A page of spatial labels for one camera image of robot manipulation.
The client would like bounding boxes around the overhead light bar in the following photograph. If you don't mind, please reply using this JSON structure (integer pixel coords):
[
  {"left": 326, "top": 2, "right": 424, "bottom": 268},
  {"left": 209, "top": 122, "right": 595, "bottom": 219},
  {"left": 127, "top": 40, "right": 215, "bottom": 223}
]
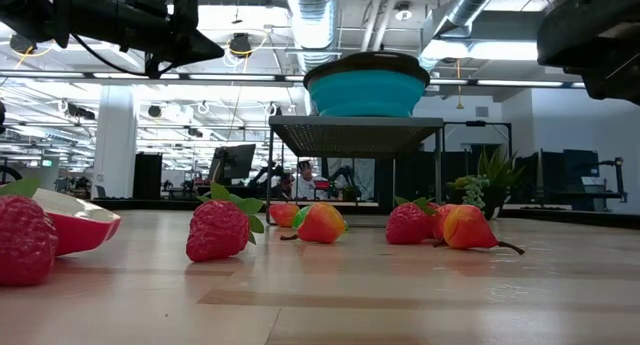
[{"left": 0, "top": 68, "right": 640, "bottom": 91}]

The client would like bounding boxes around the black desk with monitors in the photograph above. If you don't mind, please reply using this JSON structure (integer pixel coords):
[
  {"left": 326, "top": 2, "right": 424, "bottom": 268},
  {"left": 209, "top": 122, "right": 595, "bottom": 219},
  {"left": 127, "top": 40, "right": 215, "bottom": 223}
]
[{"left": 514, "top": 148, "right": 629, "bottom": 212}]

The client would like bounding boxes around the black cabinet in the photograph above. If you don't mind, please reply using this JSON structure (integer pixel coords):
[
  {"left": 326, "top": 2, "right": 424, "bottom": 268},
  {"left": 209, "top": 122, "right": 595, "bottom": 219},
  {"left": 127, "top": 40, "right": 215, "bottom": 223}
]
[{"left": 132, "top": 151, "right": 164, "bottom": 201}]

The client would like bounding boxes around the red toy apple half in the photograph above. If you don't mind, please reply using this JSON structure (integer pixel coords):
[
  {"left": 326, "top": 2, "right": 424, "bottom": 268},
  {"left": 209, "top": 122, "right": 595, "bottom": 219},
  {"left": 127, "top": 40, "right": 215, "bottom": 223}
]
[{"left": 32, "top": 187, "right": 123, "bottom": 257}]

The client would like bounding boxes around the black computer monitor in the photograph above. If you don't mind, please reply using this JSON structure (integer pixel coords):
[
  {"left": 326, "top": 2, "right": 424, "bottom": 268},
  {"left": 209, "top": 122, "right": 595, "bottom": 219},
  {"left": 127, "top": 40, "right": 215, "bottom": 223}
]
[{"left": 207, "top": 143, "right": 258, "bottom": 187}]

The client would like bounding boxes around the grey perforated metal stand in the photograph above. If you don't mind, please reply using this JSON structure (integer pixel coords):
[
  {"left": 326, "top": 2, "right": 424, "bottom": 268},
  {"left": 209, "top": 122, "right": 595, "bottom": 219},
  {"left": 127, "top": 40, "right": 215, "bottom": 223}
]
[{"left": 266, "top": 115, "right": 446, "bottom": 227}]

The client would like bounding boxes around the silver ribbed air duct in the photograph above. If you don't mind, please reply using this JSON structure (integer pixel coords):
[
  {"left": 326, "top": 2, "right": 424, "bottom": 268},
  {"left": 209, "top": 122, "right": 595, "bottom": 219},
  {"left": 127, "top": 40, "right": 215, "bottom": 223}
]
[
  {"left": 399, "top": 0, "right": 504, "bottom": 79},
  {"left": 287, "top": 0, "right": 346, "bottom": 74}
]

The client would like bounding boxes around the spiky green potted plant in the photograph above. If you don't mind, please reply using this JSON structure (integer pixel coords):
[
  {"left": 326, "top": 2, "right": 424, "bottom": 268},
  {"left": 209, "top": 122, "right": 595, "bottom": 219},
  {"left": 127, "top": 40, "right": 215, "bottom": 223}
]
[{"left": 474, "top": 147, "right": 525, "bottom": 221}]

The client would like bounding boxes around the black overhead mounted device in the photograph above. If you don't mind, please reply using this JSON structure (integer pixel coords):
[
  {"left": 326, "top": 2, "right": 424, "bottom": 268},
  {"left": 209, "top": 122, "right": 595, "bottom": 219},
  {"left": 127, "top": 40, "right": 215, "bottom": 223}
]
[{"left": 228, "top": 32, "right": 254, "bottom": 60}]

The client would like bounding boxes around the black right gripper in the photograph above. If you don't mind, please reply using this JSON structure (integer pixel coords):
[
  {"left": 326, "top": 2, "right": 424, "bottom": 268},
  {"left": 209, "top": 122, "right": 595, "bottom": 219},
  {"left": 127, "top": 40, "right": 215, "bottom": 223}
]
[{"left": 536, "top": 0, "right": 640, "bottom": 107}]

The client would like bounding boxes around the blue collapsible colander grey rim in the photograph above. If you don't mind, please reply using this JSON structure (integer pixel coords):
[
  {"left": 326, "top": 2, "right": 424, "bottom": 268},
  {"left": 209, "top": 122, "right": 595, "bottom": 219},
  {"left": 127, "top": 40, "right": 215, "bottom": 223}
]
[{"left": 303, "top": 51, "right": 432, "bottom": 119}]

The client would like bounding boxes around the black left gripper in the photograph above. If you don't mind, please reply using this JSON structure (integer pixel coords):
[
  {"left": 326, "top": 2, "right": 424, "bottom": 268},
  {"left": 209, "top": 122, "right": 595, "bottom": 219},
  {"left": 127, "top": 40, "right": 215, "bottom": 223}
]
[{"left": 124, "top": 0, "right": 225, "bottom": 79}]

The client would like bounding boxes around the person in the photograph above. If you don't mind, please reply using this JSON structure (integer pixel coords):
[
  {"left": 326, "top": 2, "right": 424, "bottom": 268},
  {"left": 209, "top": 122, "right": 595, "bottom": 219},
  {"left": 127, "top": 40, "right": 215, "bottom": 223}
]
[{"left": 292, "top": 159, "right": 321, "bottom": 201}]

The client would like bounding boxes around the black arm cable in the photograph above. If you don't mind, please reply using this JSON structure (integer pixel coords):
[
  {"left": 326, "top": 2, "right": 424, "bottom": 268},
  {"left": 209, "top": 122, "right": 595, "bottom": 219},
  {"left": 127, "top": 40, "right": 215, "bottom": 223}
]
[{"left": 69, "top": 32, "right": 174, "bottom": 79}]

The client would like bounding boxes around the thin black metal frame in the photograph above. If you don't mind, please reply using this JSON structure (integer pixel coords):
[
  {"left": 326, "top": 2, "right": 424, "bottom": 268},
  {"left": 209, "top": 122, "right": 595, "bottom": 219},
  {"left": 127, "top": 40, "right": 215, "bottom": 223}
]
[{"left": 442, "top": 119, "right": 514, "bottom": 159}]

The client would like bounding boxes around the orange toy peach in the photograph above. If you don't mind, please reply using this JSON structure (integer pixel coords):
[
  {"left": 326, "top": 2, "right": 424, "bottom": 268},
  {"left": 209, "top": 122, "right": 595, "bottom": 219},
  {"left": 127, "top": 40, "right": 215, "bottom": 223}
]
[
  {"left": 432, "top": 203, "right": 459, "bottom": 242},
  {"left": 279, "top": 201, "right": 348, "bottom": 245}
]

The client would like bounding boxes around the white building column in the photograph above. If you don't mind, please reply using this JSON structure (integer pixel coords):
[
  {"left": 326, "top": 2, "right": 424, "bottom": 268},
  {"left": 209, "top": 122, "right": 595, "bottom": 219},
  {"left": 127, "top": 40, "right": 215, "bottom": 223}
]
[{"left": 92, "top": 87, "right": 139, "bottom": 200}]

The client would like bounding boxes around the yellow hanging cord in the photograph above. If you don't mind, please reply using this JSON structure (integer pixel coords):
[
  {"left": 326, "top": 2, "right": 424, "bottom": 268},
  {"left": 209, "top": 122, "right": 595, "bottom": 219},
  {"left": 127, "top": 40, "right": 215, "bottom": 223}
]
[{"left": 454, "top": 58, "right": 465, "bottom": 111}]

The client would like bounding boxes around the orange toy pear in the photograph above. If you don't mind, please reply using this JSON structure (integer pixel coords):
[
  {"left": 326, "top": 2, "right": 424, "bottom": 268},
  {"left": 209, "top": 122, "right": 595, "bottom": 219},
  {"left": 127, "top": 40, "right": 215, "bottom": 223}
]
[
  {"left": 268, "top": 203, "right": 301, "bottom": 229},
  {"left": 432, "top": 204, "right": 526, "bottom": 256}
]

